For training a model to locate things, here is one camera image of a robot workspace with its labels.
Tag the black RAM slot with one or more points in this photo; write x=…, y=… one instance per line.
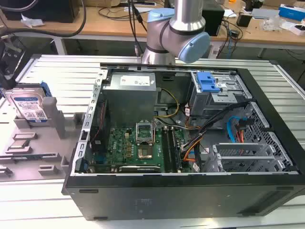
x=166, y=150

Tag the blue plastic bay latch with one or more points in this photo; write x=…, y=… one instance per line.
x=207, y=83

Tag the blue cardboard box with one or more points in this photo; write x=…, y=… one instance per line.
x=293, y=10

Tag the silver perforated drive cage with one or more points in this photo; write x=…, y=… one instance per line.
x=240, y=155

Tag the grey flat box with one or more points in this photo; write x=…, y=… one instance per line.
x=264, y=13

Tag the black PC case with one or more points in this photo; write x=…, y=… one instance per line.
x=166, y=198

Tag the green motherboard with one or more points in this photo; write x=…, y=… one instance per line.
x=121, y=148

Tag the large black box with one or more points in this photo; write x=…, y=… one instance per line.
x=47, y=9

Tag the brown cardboard box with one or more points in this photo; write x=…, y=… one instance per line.
x=102, y=3

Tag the CPU socket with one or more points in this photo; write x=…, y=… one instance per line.
x=145, y=153

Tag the white small box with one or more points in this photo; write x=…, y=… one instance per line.
x=297, y=29

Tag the silver CPU chip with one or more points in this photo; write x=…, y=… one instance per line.
x=20, y=143

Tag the wooden desk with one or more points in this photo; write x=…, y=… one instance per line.
x=107, y=26

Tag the black graphics card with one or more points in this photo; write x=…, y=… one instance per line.
x=140, y=169

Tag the silver disk bay cage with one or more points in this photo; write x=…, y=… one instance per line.
x=214, y=102

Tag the grey power supply unit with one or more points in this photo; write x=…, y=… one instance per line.
x=131, y=100

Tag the small black tower box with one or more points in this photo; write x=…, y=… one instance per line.
x=214, y=21

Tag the small black device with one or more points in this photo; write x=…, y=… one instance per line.
x=243, y=20

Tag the grey parts rack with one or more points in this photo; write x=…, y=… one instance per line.
x=47, y=148

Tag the crumpled white paper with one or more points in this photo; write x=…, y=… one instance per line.
x=32, y=21

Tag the hard disk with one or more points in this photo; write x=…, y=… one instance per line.
x=28, y=105

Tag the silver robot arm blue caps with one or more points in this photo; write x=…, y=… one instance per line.
x=183, y=26

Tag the RAM stick in slot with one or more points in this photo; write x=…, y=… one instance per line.
x=175, y=152

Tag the green RAM stick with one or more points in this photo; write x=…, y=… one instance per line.
x=23, y=157

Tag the black case fan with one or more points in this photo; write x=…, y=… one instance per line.
x=101, y=124

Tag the clear plastic bag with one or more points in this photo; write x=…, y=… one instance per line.
x=274, y=23

